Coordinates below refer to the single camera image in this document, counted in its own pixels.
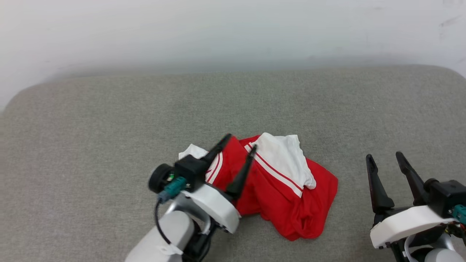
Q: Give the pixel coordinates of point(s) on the teal camera connector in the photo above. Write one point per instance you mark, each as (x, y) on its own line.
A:
(460, 214)
(174, 187)

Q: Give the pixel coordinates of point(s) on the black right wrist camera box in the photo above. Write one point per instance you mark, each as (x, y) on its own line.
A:
(446, 194)

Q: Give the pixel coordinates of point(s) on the teal right camera connector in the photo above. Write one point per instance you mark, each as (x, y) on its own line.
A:
(460, 214)

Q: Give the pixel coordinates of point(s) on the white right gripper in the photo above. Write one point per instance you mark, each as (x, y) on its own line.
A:
(407, 222)

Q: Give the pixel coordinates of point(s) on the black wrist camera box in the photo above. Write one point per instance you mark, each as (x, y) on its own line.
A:
(446, 194)
(191, 169)

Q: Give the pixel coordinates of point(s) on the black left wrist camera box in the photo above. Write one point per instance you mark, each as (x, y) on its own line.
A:
(191, 169)

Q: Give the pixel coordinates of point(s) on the teal left camera connector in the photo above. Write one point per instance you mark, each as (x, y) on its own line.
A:
(174, 187)

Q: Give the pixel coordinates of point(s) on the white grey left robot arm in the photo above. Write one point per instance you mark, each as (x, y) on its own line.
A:
(171, 229)

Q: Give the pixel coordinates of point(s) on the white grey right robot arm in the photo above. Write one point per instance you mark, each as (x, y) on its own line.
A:
(437, 254)

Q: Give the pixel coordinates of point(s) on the red and white garment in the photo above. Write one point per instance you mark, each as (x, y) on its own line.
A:
(276, 203)

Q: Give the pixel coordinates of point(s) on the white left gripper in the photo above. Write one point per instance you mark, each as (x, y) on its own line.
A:
(216, 207)

